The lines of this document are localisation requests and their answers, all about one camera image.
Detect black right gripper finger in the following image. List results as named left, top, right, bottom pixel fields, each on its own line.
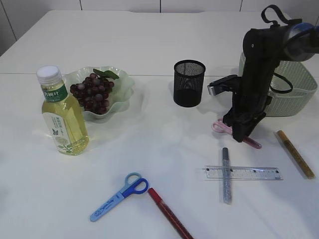
left=232, top=113, right=266, bottom=142
left=223, top=109, right=241, bottom=127

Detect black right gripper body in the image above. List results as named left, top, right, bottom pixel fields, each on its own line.
left=231, top=72, right=272, bottom=116

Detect pink scissors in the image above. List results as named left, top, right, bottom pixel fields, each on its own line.
left=211, top=119, right=262, bottom=149

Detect purple artificial grape bunch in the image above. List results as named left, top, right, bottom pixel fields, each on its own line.
left=70, top=69, right=119, bottom=115

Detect yellow tea bottle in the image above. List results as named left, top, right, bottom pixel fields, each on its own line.
left=36, top=65, right=89, bottom=156

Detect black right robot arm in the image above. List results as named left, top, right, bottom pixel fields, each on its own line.
left=222, top=4, right=319, bottom=142

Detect green woven plastic basket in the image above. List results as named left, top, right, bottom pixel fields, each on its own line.
left=238, top=52, right=319, bottom=118

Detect silver glitter pen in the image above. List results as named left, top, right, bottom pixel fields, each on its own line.
left=222, top=147, right=232, bottom=205

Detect clear plastic ruler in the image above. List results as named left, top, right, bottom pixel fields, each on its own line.
left=203, top=166, right=283, bottom=181

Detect black mesh pen holder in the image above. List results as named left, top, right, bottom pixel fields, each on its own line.
left=173, top=60, right=206, bottom=108

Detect gold glitter pen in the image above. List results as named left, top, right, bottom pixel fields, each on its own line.
left=277, top=130, right=316, bottom=179

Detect green wavy glass plate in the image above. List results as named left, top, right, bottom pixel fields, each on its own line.
left=62, top=66, right=135, bottom=121

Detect red glitter pen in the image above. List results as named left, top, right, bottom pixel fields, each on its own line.
left=148, top=188, right=194, bottom=239

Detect blue scissors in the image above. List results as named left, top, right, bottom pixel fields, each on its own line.
left=89, top=172, right=149, bottom=222

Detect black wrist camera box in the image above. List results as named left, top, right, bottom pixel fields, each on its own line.
left=207, top=75, right=241, bottom=96

